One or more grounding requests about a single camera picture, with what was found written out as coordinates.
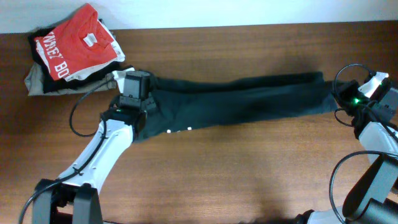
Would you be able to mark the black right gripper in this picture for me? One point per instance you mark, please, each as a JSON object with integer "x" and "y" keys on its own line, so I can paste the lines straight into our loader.
{"x": 348, "y": 86}

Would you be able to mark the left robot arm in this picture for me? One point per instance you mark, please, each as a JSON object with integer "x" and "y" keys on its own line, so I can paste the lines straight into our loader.
{"x": 73, "y": 197}

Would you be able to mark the black folded shirt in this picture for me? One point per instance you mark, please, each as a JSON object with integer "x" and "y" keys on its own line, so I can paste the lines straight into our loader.
{"x": 73, "y": 55}

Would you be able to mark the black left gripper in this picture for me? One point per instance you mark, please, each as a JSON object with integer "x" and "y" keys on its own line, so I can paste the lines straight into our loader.
{"x": 120, "y": 100}

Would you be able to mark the olive grey folded garment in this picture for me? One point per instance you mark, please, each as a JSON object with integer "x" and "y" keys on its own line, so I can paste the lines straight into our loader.
{"x": 38, "y": 82}

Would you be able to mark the white folded shirt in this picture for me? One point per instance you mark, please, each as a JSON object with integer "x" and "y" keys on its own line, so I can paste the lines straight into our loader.
{"x": 93, "y": 68}

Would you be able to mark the red folded t-shirt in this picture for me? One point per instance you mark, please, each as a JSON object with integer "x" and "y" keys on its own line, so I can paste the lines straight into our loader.
{"x": 74, "y": 49}

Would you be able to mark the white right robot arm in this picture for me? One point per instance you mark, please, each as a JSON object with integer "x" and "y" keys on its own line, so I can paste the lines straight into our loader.
{"x": 367, "y": 201}

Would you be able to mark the dark green t-shirt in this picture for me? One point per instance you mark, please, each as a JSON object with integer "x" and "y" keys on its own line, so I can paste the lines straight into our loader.
{"x": 181, "y": 105}

